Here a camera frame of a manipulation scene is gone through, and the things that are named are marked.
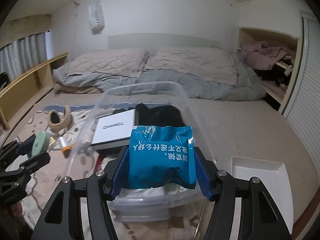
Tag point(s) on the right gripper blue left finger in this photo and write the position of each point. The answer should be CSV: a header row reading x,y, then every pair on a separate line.
x,y
120,173

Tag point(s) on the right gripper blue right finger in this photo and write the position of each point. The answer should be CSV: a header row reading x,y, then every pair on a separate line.
x,y
205,175

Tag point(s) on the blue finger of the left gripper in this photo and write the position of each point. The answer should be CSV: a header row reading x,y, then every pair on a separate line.
x,y
29,166
25,148

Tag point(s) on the green round tape measure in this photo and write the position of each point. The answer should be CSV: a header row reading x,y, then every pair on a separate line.
x,y
41,143

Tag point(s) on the blue snack packet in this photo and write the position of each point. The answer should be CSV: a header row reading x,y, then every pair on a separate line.
x,y
159,156

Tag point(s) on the large black white box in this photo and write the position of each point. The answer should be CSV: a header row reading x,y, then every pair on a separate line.
x,y
113,130

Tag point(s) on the clear roll with orange cap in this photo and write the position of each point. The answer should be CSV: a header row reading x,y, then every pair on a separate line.
x,y
65,146

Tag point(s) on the beige fuzzy earmuffs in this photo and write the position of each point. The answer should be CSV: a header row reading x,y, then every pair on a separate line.
x,y
57,123

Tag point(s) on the clear plastic storage bin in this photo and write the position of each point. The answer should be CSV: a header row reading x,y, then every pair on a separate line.
x,y
140,205

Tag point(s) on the wooden bedside shelf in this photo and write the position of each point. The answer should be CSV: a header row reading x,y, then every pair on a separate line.
x,y
26,90

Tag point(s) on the black garment in bin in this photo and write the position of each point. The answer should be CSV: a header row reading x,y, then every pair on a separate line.
x,y
161,116

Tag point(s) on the black cap on shelf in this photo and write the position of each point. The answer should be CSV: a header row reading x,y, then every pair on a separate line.
x,y
4,80

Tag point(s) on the grey curtain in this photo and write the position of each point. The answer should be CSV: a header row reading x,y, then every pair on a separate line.
x,y
22,55

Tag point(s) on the grey blue duvet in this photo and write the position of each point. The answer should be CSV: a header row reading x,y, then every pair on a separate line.
x,y
248,87

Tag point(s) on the left beige pillow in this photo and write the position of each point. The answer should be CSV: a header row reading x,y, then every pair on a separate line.
x,y
119,62

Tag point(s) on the beige pillow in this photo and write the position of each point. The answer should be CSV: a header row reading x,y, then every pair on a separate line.
x,y
119,62
210,64

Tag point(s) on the right beige pillow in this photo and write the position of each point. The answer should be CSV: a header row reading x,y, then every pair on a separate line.
x,y
210,64

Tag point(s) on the beige cartoon valance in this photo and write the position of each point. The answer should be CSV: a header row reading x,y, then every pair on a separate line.
x,y
17,29

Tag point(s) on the white louvered door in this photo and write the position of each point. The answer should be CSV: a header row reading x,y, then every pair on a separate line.
x,y
302,111

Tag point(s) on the headboard panel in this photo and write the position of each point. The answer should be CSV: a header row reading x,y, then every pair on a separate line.
x,y
157,41

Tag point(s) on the pink clothes pile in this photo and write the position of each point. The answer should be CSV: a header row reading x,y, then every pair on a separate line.
x,y
261,56

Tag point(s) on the white hanging pouch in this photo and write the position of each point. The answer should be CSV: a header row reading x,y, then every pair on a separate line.
x,y
95,17

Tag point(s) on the wall cubby shelf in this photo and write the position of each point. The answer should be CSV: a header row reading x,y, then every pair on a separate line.
x,y
278,82

